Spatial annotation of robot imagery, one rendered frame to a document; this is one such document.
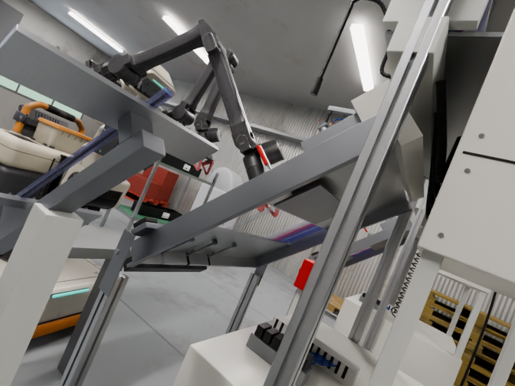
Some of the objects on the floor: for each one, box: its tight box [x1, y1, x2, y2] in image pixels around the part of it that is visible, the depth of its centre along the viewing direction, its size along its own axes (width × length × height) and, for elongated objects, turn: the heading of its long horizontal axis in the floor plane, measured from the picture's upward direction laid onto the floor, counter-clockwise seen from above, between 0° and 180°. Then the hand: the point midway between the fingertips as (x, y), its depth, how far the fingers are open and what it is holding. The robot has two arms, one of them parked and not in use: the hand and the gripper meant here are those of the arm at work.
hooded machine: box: [190, 167, 243, 228], centre depth 544 cm, size 76×60×132 cm
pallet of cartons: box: [124, 164, 179, 208], centre depth 621 cm, size 142×108×82 cm
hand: (268, 211), depth 85 cm, fingers open, 9 cm apart
